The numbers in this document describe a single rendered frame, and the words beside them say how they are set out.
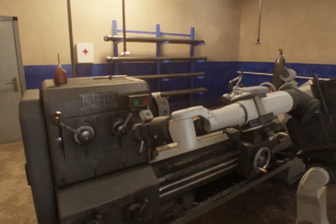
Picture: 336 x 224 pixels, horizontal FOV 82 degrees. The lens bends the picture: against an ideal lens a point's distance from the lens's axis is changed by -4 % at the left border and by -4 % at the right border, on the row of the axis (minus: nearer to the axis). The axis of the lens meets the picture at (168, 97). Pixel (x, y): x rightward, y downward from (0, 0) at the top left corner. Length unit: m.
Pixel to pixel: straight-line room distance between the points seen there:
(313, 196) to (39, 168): 1.32
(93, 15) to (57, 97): 3.52
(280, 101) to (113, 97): 0.76
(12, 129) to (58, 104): 3.44
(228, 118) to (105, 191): 0.76
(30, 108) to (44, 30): 3.31
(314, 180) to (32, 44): 4.20
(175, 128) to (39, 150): 0.69
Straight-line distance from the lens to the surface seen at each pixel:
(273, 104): 0.80
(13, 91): 4.32
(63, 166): 1.15
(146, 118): 0.77
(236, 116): 0.70
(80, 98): 1.05
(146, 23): 4.83
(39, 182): 1.18
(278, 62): 4.56
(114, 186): 1.19
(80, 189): 1.18
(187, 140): 0.64
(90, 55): 4.25
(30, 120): 1.07
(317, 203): 1.32
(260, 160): 1.78
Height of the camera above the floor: 1.48
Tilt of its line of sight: 12 degrees down
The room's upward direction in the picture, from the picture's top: straight up
